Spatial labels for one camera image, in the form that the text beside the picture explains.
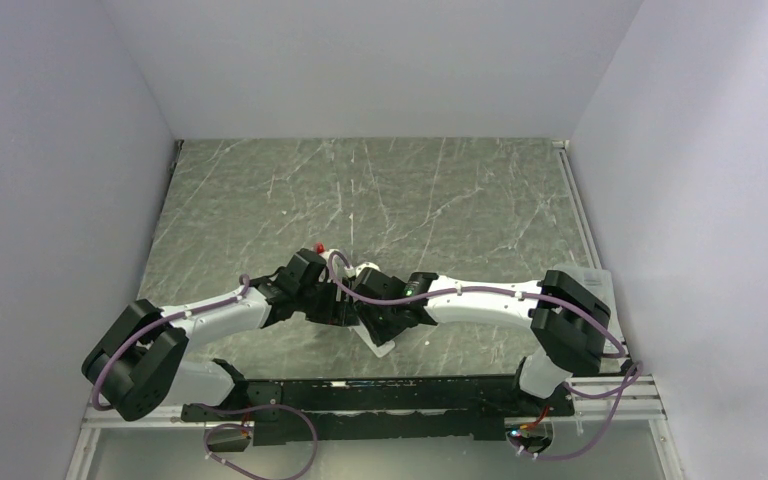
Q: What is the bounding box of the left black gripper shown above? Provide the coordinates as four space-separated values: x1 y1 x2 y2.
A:
296 275 359 326

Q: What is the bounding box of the white remote control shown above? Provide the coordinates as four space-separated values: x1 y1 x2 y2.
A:
351 325 396 358

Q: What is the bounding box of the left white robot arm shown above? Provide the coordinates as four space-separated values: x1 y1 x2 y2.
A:
81 248 337 421

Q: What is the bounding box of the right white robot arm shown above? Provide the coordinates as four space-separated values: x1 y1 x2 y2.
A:
348 266 611 415

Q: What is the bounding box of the clear plastic organizer box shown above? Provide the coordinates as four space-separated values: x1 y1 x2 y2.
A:
554 263 625 345

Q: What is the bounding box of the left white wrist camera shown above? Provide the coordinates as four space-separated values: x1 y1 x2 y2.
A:
313 242 333 261

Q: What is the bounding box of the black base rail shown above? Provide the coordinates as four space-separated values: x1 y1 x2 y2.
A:
181 374 574 446

